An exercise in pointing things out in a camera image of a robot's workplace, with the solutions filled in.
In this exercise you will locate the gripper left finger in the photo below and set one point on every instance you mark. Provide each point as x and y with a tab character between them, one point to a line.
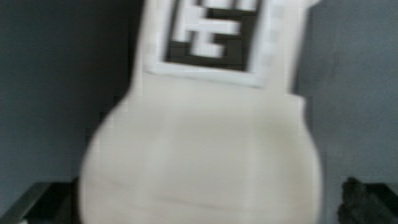
47	205

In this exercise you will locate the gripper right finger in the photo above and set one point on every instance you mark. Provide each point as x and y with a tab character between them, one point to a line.
368	203

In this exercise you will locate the white lamp bulb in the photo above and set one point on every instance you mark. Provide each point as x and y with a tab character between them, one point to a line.
201	157

